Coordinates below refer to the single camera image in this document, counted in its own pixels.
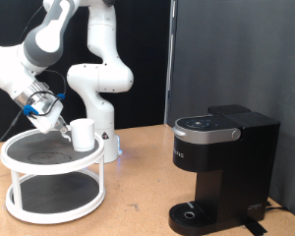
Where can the white mug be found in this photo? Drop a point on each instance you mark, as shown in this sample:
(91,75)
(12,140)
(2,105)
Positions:
(83,136)

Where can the white two-tier turntable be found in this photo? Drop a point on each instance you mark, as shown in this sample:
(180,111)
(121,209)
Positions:
(52,164)

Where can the vertical metal pole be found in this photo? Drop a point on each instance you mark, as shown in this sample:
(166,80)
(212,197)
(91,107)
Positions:
(169,65)

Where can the black tape strip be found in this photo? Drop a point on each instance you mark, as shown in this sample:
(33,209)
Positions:
(255,227)

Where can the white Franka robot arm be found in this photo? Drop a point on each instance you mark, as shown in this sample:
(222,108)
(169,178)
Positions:
(98,78)

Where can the black Keurig coffee machine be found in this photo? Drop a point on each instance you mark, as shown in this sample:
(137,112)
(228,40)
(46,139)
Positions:
(239,157)

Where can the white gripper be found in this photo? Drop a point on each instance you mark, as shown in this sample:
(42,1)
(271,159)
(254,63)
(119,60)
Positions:
(47,119)

